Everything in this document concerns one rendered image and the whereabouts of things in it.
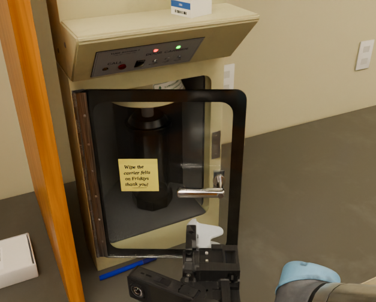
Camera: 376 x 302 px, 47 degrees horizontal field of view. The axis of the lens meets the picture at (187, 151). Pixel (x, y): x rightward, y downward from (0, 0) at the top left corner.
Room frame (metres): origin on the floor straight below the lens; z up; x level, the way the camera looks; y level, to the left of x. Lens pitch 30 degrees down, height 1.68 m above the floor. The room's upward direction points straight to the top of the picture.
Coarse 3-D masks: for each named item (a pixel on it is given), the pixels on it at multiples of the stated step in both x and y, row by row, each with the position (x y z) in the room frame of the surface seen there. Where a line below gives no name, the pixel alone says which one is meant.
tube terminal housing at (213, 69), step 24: (48, 0) 0.79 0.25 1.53; (72, 0) 0.73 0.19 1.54; (96, 0) 0.75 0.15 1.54; (120, 0) 0.77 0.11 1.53; (144, 0) 0.79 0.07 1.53; (168, 0) 0.81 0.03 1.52; (216, 0) 0.85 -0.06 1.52; (144, 72) 0.78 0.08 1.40; (168, 72) 0.81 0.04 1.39; (192, 72) 0.83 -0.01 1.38; (216, 72) 0.85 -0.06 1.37; (72, 120) 0.75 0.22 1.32; (72, 144) 0.79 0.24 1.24; (96, 264) 0.73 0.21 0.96
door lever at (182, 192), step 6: (216, 180) 0.70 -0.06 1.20; (222, 180) 0.70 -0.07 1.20; (216, 186) 0.69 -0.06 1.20; (222, 186) 0.68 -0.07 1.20; (180, 192) 0.66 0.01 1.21; (186, 192) 0.66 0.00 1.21; (192, 192) 0.66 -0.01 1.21; (198, 192) 0.66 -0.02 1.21; (204, 192) 0.66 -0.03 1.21; (210, 192) 0.66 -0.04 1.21; (216, 192) 0.66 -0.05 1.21; (222, 192) 0.66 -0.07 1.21
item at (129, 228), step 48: (96, 96) 0.71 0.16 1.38; (144, 96) 0.71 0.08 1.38; (192, 96) 0.71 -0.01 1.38; (240, 96) 0.71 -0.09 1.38; (96, 144) 0.71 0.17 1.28; (144, 144) 0.71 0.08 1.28; (192, 144) 0.71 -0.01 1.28; (240, 144) 0.71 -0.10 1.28; (144, 192) 0.71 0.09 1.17; (240, 192) 0.71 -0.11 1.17; (144, 240) 0.71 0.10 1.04
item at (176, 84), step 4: (176, 80) 0.86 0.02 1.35; (180, 80) 0.88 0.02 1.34; (152, 84) 0.82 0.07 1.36; (156, 84) 0.82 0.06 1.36; (160, 84) 0.83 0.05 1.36; (164, 84) 0.83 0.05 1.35; (168, 84) 0.84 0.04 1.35; (172, 84) 0.85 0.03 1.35; (176, 84) 0.86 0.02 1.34; (180, 84) 0.87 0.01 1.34; (132, 88) 0.82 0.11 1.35; (136, 88) 0.82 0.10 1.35; (140, 88) 0.82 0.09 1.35; (144, 88) 0.82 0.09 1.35; (148, 88) 0.82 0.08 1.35; (152, 88) 0.82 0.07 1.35; (156, 88) 0.82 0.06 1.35; (160, 88) 0.82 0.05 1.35; (164, 88) 0.83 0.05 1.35; (168, 88) 0.83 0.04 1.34; (172, 88) 0.84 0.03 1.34; (176, 88) 0.85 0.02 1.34; (180, 88) 0.86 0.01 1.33; (184, 88) 0.89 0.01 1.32
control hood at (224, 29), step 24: (72, 24) 0.70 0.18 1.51; (96, 24) 0.69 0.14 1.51; (120, 24) 0.69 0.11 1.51; (144, 24) 0.69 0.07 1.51; (168, 24) 0.69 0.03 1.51; (192, 24) 0.70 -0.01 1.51; (216, 24) 0.72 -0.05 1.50; (240, 24) 0.75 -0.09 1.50; (72, 48) 0.65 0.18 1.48; (96, 48) 0.64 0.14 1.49; (120, 48) 0.67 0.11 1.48; (216, 48) 0.79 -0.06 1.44; (72, 72) 0.68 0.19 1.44
